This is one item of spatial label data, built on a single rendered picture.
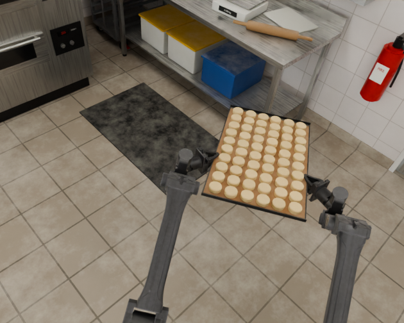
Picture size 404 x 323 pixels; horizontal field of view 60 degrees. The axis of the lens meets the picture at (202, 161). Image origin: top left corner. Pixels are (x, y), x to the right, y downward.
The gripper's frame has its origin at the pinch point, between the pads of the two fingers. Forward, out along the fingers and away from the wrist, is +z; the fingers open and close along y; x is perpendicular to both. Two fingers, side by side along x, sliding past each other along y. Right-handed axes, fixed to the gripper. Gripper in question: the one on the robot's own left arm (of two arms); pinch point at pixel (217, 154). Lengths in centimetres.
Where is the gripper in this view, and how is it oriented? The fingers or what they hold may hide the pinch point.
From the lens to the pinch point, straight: 150.6
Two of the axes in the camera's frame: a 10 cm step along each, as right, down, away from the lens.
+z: 8.5, -3.2, 4.2
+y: -1.0, 6.8, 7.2
